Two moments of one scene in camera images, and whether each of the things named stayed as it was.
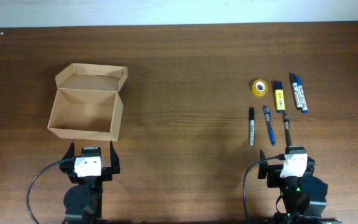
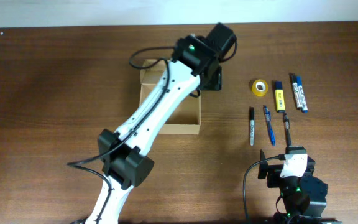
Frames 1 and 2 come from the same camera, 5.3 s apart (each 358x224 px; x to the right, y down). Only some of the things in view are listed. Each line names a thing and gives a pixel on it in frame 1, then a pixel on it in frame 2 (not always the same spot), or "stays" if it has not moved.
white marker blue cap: x=304 y=109 stays
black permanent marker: x=252 y=126 stays
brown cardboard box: x=87 y=106 → x=189 y=121
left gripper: x=107 y=170 → x=214 y=81
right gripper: x=272 y=171 stays
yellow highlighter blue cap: x=279 y=95 stays
